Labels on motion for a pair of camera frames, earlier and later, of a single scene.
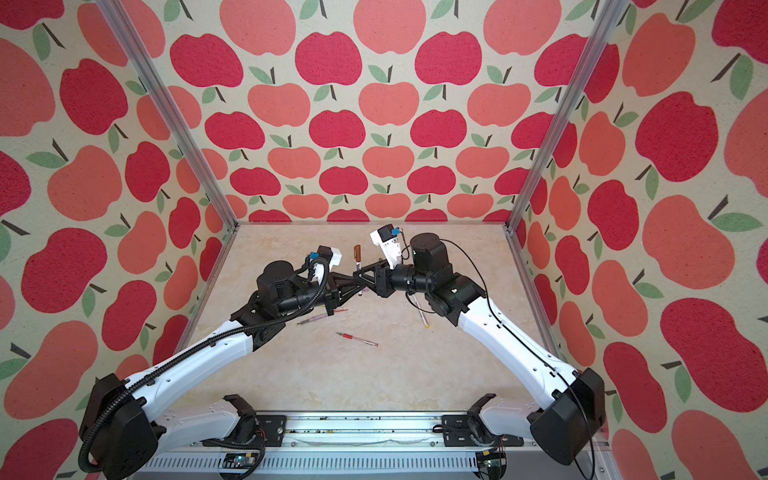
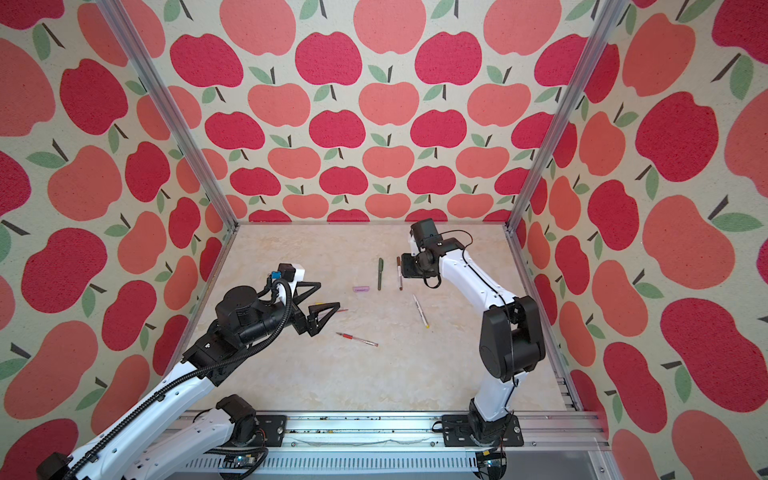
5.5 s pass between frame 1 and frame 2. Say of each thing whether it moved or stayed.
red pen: stayed
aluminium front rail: stayed
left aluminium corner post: stayed
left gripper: moved
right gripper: moved
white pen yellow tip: stayed
